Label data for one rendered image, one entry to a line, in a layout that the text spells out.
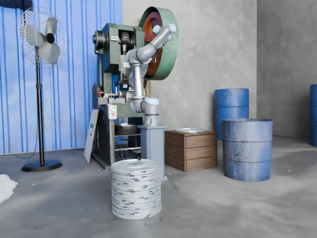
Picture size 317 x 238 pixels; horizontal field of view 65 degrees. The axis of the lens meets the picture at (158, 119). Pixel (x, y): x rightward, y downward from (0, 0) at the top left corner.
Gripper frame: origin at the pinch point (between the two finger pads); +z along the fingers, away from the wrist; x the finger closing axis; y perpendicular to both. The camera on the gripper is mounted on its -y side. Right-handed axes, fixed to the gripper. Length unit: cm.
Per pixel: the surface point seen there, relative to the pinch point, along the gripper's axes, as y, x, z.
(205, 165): -1, 112, 31
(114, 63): -8.4, -26.9, 23.2
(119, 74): -18.9, -18.4, 29.6
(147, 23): -57, -48, -32
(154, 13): -39, -42, -44
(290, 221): 101, 147, 1
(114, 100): -6, 1, 51
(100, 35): -3, -56, 12
